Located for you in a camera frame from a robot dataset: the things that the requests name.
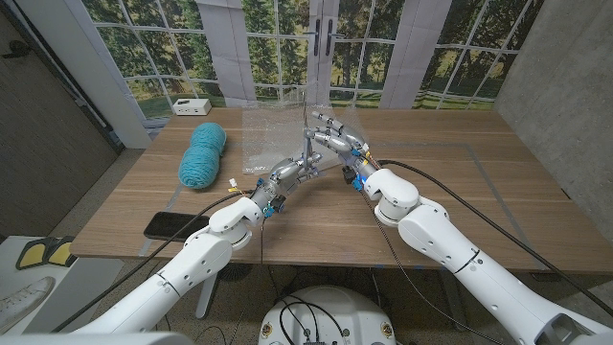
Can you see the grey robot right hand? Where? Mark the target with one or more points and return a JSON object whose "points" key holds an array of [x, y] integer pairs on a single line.
{"points": [[347, 144]]}

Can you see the white power strip box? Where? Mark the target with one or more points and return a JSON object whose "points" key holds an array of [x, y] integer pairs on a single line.
{"points": [[191, 107]]}

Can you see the teal yarn skein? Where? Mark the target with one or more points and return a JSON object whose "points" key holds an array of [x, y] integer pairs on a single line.
{"points": [[203, 148]]}

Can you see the clear bubble wrap sheet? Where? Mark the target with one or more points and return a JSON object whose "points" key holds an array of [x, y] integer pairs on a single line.
{"points": [[273, 129]]}

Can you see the white sneaker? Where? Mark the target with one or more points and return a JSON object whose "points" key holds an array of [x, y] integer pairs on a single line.
{"points": [[24, 302]]}

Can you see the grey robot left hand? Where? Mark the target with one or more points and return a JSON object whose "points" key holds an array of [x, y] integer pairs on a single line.
{"points": [[287, 175]]}

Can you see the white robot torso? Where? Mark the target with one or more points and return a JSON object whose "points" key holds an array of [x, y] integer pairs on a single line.
{"points": [[345, 311]]}

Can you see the printed garden window backdrop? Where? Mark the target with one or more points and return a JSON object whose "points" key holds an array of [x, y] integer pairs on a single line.
{"points": [[167, 48]]}

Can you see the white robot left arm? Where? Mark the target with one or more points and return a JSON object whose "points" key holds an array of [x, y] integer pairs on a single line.
{"points": [[191, 268]]}

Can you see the dark wood door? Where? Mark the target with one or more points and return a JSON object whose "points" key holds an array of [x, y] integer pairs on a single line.
{"points": [[48, 144]]}

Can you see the white table leg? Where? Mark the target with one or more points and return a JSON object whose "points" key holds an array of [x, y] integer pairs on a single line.
{"points": [[207, 299]]}

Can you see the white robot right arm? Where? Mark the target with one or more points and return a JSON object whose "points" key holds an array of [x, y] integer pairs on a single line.
{"points": [[455, 254]]}

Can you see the grey table leg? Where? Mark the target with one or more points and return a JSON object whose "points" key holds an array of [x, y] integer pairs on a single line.
{"points": [[454, 302]]}

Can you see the black smartphone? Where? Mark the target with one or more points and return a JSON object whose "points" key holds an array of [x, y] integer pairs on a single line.
{"points": [[165, 223]]}

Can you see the black ribbed round base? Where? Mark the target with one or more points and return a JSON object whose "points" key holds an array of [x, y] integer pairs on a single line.
{"points": [[237, 272]]}

